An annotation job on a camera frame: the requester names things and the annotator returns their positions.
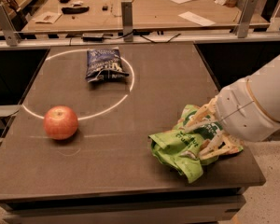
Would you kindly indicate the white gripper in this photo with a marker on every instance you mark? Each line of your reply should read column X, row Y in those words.
column 242, row 111

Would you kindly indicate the green rice chip bag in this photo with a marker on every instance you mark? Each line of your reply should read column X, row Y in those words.
column 167, row 146

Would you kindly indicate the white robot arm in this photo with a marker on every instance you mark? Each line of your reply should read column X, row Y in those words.
column 265, row 85

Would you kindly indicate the blue chip bag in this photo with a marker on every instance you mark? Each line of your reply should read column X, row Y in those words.
column 104, row 64

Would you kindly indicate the white paper sheet small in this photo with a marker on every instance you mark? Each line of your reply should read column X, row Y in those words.
column 196, row 19

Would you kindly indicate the red apple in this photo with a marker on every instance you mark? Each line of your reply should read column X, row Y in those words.
column 60, row 122

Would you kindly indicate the black power adapter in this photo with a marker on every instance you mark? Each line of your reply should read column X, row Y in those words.
column 92, row 37

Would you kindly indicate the black tool on bench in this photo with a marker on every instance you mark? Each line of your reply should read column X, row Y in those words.
column 76, row 7

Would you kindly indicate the paper card on bench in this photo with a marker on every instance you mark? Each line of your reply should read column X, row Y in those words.
column 47, row 18

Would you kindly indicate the grey metal post right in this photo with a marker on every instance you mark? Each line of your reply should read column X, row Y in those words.
column 242, row 27

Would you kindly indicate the grey metal post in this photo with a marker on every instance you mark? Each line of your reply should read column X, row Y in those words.
column 127, row 20
column 242, row 27
column 10, row 34

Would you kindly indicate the grey metal post middle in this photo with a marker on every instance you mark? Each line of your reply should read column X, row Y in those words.
column 127, row 20

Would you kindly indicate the grey metal post left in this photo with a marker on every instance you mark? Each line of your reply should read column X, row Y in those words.
column 10, row 34

